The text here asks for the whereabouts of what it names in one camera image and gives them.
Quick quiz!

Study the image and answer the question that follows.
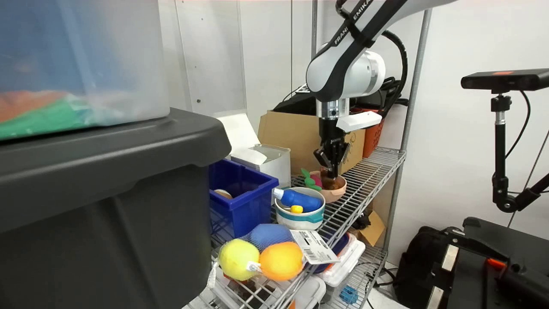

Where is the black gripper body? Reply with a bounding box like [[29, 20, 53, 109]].
[[317, 116, 348, 152]]

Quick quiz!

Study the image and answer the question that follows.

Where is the brown doll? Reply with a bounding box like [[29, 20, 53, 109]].
[[321, 169, 341, 190]]

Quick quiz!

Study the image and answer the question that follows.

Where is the brown cardboard box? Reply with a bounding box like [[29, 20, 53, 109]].
[[257, 109, 369, 176]]

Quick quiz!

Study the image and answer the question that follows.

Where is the white cardboard box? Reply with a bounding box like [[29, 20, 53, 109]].
[[214, 111, 293, 188]]

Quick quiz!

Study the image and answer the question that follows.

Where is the blue plastic box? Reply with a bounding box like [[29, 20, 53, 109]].
[[208, 157, 280, 238]]

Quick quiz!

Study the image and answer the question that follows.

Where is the green plush toy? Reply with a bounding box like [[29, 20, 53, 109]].
[[299, 168, 324, 192]]

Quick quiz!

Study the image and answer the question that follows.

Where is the pink plastic bowl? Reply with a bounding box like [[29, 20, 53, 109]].
[[309, 168, 350, 204]]

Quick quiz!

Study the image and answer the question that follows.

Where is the orange plastic bucket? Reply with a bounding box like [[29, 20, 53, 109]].
[[360, 106, 391, 159]]

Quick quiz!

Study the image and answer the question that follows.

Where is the blue toy detergent bottle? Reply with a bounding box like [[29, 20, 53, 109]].
[[271, 185, 324, 214]]

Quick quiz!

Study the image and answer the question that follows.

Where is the teal white toy pot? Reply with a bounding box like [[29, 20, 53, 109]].
[[273, 185, 328, 231]]

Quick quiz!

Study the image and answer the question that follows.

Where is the loose brown cardboard piece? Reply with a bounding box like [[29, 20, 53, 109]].
[[348, 209, 388, 248]]

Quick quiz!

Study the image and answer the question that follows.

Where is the white paper label tag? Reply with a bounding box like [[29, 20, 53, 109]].
[[288, 228, 340, 265]]

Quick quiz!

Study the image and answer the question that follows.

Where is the blue plush ball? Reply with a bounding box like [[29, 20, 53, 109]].
[[247, 221, 295, 252]]

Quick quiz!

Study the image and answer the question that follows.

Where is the blue tape roll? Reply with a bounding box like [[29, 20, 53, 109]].
[[338, 283, 360, 305]]

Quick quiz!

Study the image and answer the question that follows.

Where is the black tool orange collar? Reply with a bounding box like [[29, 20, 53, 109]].
[[484, 255, 549, 307]]

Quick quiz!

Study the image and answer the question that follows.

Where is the large grey storage bin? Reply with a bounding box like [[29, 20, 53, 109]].
[[0, 108, 233, 309]]

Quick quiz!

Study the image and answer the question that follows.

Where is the clear plastic storage bin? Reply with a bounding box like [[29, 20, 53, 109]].
[[0, 0, 172, 142]]

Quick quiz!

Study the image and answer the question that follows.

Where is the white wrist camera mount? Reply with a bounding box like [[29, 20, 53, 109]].
[[336, 109, 384, 133]]

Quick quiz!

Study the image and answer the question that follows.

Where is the metal wire shelf rack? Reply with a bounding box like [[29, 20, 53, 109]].
[[187, 0, 434, 309]]

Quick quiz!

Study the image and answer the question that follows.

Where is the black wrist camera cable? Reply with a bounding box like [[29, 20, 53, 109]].
[[381, 29, 412, 106]]

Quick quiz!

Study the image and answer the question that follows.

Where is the black camera stand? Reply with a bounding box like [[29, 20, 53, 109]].
[[489, 90, 549, 214]]

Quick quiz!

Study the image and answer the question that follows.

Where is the black stereo camera bar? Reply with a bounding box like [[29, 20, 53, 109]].
[[460, 66, 549, 94]]

